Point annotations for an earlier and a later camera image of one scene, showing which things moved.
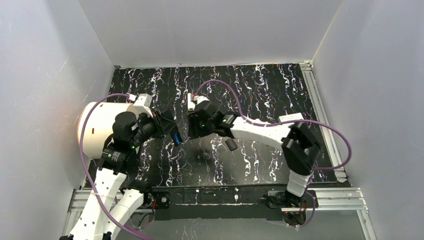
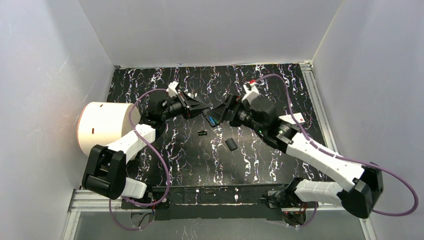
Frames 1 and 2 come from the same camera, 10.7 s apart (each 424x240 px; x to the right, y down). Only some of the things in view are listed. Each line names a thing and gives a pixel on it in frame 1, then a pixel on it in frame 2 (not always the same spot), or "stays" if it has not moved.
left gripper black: [166, 122] to [187, 108]
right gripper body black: [194, 126] to [230, 111]
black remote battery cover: [231, 144] stays
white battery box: [298, 116] stays
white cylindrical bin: [98, 125] stays
